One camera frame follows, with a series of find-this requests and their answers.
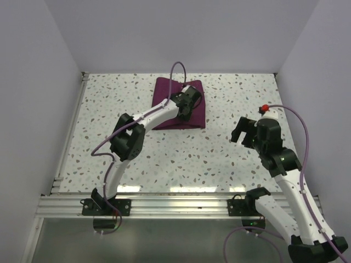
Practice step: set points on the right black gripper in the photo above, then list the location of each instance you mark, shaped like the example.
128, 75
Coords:
242, 126

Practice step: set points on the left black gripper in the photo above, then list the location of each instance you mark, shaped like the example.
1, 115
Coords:
186, 118

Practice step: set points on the purple cloth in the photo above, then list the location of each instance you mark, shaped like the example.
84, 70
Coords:
198, 117

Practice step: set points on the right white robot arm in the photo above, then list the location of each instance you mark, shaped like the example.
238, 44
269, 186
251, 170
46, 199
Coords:
308, 236

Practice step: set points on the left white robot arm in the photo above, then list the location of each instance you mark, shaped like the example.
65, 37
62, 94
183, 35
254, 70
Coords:
126, 142

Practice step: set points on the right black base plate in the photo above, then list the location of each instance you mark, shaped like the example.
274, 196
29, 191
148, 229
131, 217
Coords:
239, 207

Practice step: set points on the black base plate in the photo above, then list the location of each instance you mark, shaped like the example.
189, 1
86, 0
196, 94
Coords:
91, 209
239, 207

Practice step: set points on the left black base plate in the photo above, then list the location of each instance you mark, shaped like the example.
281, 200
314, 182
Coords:
91, 209

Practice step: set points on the left side aluminium rail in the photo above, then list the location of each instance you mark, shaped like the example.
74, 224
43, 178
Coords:
58, 178

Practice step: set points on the aluminium frame rail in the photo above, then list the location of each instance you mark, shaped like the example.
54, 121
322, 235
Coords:
144, 206

